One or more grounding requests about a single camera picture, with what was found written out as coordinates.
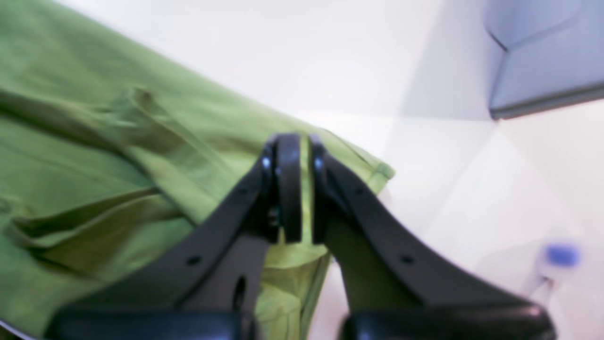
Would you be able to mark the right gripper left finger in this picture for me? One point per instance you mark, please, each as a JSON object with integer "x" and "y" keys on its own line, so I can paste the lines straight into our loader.
{"x": 206, "y": 286}

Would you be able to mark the green T-shirt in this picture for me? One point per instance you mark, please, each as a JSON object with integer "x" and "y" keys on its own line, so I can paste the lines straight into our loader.
{"x": 111, "y": 154}

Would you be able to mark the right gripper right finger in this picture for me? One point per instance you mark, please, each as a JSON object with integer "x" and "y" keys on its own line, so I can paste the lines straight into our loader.
{"x": 399, "y": 288}

